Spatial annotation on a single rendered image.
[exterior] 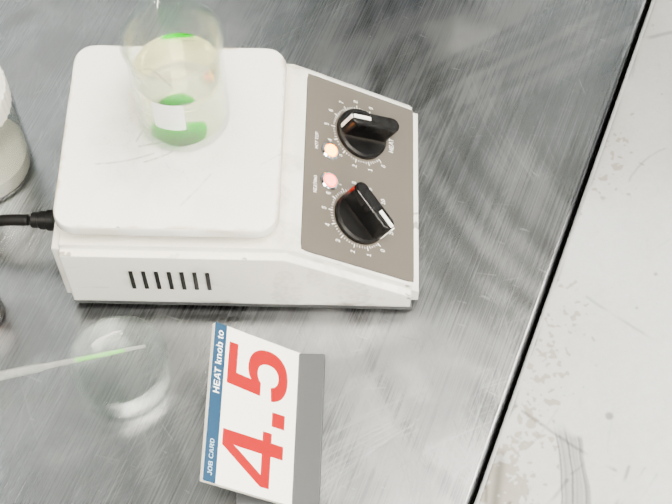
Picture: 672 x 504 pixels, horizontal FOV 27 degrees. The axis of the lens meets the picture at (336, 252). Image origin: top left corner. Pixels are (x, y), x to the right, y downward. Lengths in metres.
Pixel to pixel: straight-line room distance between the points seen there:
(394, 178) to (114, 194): 0.17
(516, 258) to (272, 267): 0.16
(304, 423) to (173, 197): 0.14
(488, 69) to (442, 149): 0.07
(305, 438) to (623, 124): 0.29
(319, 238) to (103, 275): 0.12
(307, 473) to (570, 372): 0.16
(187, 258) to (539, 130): 0.25
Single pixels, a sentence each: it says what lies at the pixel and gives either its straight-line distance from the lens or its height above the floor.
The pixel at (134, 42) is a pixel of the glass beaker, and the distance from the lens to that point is 0.74.
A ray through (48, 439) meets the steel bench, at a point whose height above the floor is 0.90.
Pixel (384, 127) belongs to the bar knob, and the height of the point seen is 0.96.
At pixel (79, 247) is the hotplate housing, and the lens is 0.76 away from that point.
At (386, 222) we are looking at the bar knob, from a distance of 0.77.
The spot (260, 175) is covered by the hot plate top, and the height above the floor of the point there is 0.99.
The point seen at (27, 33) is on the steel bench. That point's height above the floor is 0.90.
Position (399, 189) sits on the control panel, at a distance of 0.81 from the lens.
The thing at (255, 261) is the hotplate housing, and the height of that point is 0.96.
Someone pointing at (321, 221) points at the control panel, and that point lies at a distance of 0.77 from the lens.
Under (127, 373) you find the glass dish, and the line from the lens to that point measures 0.80.
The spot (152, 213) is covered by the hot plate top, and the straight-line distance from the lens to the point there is 0.74.
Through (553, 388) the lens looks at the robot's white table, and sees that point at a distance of 0.80.
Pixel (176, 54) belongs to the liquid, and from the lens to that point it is 0.75.
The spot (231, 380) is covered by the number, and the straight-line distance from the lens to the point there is 0.76.
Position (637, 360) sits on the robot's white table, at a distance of 0.81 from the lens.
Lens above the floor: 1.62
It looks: 61 degrees down
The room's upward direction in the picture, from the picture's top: straight up
